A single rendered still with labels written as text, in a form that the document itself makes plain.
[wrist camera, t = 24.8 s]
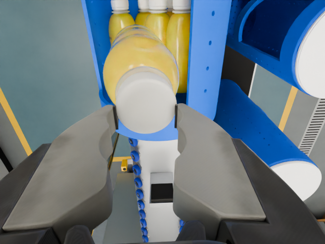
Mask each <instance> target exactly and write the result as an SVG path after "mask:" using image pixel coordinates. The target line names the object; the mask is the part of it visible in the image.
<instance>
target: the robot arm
mask: <svg viewBox="0 0 325 244"><path fill-rule="evenodd" d="M175 128H177V130H178V141H177V150H178V152H179V153H180V155H179V156H178V157H177V158H176V160H175V169H174V191H173V211H174V213H175V215H176V216H177V217H179V218H180V219H181V220H183V221H184V222H185V224H184V226H183V228H182V230H181V232H180V233H179V235H178V237H177V239H176V241H170V242H150V243H128V244H325V231H324V230H323V228H322V227H321V225H320V224H319V222H318V221H317V219H316V218H315V216H314V215H313V214H312V212H311V211H310V210H309V208H308V207H307V206H306V204H305V203H304V202H303V201H302V199H301V198H300V197H299V196H298V195H297V194H296V193H295V191H294V190H293V189H292V188H291V187H290V186H289V185H288V184H287V183H286V182H285V181H284V180H283V179H282V178H281V177H280V176H279V175H278V174H277V173H276V172H274V171H273V170H272V169H271V168H270V167H269V166H268V165H267V164H266V163H265V162H264V161H263V160H262V159H261V158H260V157H259V156H258V155H257V154H256V153H255V152H254V151H252V150H251V149H250V148H249V147H248V146H247V145H246V144H245V143H244V142H243V141H242V140H241V139H239V138H232V137H231V136H230V135H229V134H228V133H227V132H226V131H225V130H224V129H223V128H221V127H220V126H219V125H218V124H217V123H215V122H214V121H213V120H211V119H210V118H208V117H206V116H205V115H203V114H201V113H199V112H198V111H196V110H194V109H193V108H191V107H189V106H188V105H186V104H184V103H180V104H175ZM116 130H118V116H117V110H116V106H113V105H105V106H104V107H102V108H100V109H98V110H97V111H95V112H93V113H92V114H90V115H88V116H86V117H85V118H83V119H81V120H80V121H78V122H76V123H75V124H73V125H72V126H70V127H69V128H68V129H66V130H65V131H64V132H62V133H61V134H60V135H59V136H58V137H57V138H55V139H54V140H53V141H52V142H51V143H46V144H42V145H41V146H40V147H38V148H37V149H36V150H35V151H34V152H33V153H31V154H30V155H29V156H28V157H27V158H26V159H24V160H23V161H22V162H21V163H20V164H19V165H18V166H16V167H15V168H14V169H13V170H12V171H11V172H9V173H8V174H7V175H6V176H5V177H4V178H2V179H1V180H0V244H95V243H94V240H93V238H92V236H91V233H90V232H91V231H92V230H93V229H95V228H97V227H98V226H99V225H100V224H101V223H102V222H104V221H105V220H106V219H107V218H108V217H109V216H110V215H111V213H112V206H113V187H112V183H111V178H110V173H109V168H108V162H107V160H108V158H109V156H110V155H111V154H112V153H113V145H112V139H111V136H112V135H113V134H114V132H115V131H116Z"/></svg>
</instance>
